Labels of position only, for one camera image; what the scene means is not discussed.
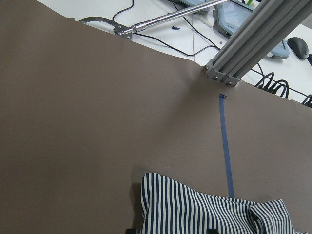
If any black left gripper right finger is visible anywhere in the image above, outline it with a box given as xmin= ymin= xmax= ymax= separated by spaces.
xmin=207 ymin=229 xmax=218 ymax=234

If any aluminium frame post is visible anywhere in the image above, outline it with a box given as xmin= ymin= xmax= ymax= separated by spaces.
xmin=204 ymin=0 xmax=312 ymax=87

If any blue tape grid line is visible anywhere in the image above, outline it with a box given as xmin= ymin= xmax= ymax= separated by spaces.
xmin=219 ymin=94 xmax=235 ymax=198

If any navy white striped polo shirt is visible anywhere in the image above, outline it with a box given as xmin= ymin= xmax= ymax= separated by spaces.
xmin=141 ymin=173 xmax=295 ymax=234

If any black computer mouse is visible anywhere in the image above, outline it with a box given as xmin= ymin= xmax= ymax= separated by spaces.
xmin=287 ymin=37 xmax=309 ymax=59

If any metal telescopic rod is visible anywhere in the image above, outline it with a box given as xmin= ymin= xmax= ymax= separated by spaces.
xmin=113 ymin=0 xmax=227 ymax=38

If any blue teach pendant tablet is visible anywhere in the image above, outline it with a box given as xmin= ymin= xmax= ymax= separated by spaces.
xmin=213 ymin=0 xmax=290 ymax=59

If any black braided cable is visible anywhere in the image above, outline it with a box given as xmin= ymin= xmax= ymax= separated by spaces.
xmin=254 ymin=72 xmax=290 ymax=99

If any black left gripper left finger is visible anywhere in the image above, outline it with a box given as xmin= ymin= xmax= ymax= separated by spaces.
xmin=125 ymin=228 xmax=136 ymax=234

